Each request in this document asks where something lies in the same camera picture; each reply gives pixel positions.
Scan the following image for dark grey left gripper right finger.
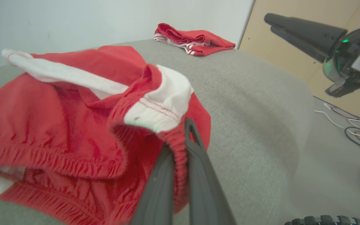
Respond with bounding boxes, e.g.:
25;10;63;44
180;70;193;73
185;118;237;225

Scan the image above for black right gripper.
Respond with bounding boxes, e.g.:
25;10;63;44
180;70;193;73
264;13;360;98

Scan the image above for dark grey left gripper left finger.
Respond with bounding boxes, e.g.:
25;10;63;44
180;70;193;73
130;142;176;225

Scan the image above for red Bulls 23 jersey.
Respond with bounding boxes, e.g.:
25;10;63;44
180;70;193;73
154;23;236;57

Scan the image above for red shorts with white trim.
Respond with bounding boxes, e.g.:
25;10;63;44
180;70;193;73
0;45;212;225

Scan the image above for beige wooden panel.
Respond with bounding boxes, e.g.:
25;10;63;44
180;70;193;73
239;0;360;127

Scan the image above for black treaded wheel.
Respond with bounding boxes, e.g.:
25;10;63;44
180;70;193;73
285;215;360;225

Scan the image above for thin dark red cable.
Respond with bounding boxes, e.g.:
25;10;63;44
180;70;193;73
330;106;360;132

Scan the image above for white cable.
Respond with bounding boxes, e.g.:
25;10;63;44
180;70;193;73
314;102;360;141

